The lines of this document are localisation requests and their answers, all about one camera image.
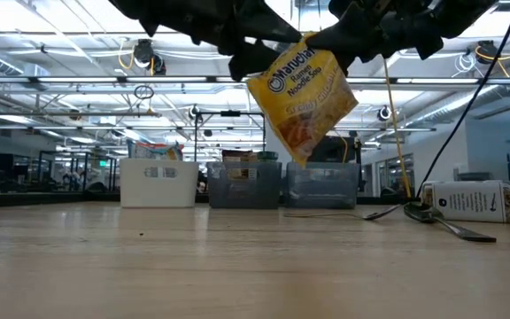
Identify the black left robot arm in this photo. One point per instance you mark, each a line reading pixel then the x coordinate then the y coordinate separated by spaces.
pixel 157 13

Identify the orange ramen noodle packet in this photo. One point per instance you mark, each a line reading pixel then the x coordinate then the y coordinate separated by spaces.
pixel 173 153

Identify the white plastic bin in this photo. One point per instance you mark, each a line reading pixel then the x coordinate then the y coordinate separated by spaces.
pixel 157 190

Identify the translucent grey plastic bin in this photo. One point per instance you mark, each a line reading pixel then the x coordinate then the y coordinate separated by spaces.
pixel 321 188
pixel 233 195

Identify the green spice jar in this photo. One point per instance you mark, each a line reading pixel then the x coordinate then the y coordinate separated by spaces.
pixel 268 156

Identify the plain dark silver spoon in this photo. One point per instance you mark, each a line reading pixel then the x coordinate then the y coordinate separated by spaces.
pixel 421 212

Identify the dark green waste bin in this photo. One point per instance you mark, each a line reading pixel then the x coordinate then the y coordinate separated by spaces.
pixel 474 176

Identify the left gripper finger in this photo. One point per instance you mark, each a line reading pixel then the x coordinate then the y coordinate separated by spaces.
pixel 268 26
pixel 250 57

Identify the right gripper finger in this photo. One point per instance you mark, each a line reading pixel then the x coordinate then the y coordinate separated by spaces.
pixel 347 62
pixel 348 35

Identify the large purple-lid spice jar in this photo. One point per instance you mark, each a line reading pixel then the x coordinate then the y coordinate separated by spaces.
pixel 467 201

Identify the yellow ramen noodle packet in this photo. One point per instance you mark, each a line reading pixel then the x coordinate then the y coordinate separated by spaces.
pixel 303 97

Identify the grey overhead crossbeam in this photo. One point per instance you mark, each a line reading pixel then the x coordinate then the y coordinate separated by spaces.
pixel 82 80

